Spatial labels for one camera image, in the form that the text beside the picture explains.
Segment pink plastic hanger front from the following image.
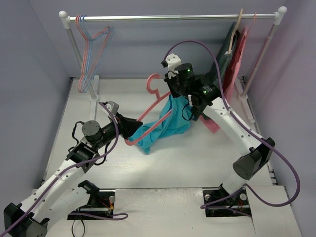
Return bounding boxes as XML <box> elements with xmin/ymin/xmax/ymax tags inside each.
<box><xmin>125</xmin><ymin>74</ymin><xmax>172</xmax><ymax>146</ymax></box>

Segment teal t shirt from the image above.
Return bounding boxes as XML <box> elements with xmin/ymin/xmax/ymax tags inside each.
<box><xmin>137</xmin><ymin>95</ymin><xmax>192</xmax><ymax>155</ymax></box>

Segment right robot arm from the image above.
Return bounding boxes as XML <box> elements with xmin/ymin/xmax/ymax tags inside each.
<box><xmin>164</xmin><ymin>68</ymin><xmax>275</xmax><ymax>195</ymax></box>

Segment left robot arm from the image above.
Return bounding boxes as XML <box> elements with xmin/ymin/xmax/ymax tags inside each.
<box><xmin>1</xmin><ymin>114</ymin><xmax>142</xmax><ymax>237</ymax></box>

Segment dark green t shirt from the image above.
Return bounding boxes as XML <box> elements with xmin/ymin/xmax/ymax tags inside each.
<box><xmin>197</xmin><ymin>22</ymin><xmax>240</xmax><ymax>91</ymax></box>

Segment pink t shirt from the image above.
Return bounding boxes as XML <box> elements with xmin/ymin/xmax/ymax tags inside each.
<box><xmin>199</xmin><ymin>25</ymin><xmax>248</xmax><ymax>133</ymax></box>

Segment wooden hanger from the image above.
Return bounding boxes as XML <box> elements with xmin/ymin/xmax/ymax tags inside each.
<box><xmin>225</xmin><ymin>8</ymin><xmax>243</xmax><ymax>55</ymax></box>

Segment pink hanger on right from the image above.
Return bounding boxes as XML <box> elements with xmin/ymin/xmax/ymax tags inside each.
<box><xmin>248</xmin><ymin>12</ymin><xmax>257</xmax><ymax>33</ymax></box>

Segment blue plastic hanger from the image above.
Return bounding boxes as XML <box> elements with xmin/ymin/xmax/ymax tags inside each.
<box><xmin>76</xmin><ymin>15</ymin><xmax>114</xmax><ymax>93</ymax></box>

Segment white metal clothes rack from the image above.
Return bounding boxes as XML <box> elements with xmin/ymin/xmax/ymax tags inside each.
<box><xmin>59</xmin><ymin>6</ymin><xmax>287</xmax><ymax>123</ymax></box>

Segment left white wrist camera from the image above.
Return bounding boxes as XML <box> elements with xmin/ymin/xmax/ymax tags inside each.
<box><xmin>103</xmin><ymin>101</ymin><xmax>119</xmax><ymax>116</ymax></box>

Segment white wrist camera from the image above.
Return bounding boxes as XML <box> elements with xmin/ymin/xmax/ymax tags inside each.
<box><xmin>103</xmin><ymin>101</ymin><xmax>119</xmax><ymax>116</ymax></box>
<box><xmin>162</xmin><ymin>53</ymin><xmax>182</xmax><ymax>78</ymax></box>

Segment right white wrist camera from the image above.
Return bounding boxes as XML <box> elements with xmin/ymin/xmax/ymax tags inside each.
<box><xmin>162</xmin><ymin>53</ymin><xmax>182</xmax><ymax>78</ymax></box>

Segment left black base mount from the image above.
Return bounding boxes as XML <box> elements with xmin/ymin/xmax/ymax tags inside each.
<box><xmin>67</xmin><ymin>180</ymin><xmax>115</xmax><ymax>220</ymax></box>

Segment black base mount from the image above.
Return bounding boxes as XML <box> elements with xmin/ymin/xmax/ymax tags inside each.
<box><xmin>202</xmin><ymin>187</ymin><xmax>252</xmax><ymax>218</ymax></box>
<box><xmin>67</xmin><ymin>180</ymin><xmax>115</xmax><ymax>220</ymax></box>

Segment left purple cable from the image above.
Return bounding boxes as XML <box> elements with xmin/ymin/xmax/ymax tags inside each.
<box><xmin>3</xmin><ymin>102</ymin><xmax>129</xmax><ymax>235</ymax></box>

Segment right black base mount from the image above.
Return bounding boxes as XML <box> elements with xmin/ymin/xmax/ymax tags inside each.
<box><xmin>202</xmin><ymin>187</ymin><xmax>252</xmax><ymax>218</ymax></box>

